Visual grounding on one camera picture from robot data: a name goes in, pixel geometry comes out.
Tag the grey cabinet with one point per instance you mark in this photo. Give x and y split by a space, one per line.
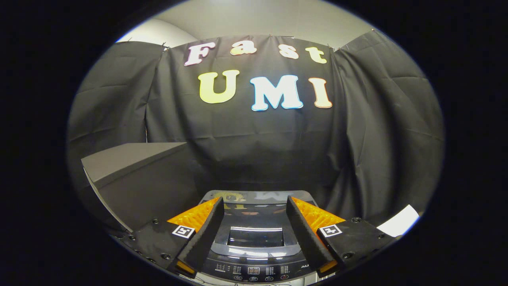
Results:
147 190

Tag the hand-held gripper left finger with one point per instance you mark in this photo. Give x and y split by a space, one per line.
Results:
206 234

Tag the grey washing machine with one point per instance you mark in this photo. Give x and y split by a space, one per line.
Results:
254 270

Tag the black backdrop cloth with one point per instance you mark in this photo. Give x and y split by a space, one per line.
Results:
258 139

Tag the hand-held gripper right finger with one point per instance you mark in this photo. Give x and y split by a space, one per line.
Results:
306 234

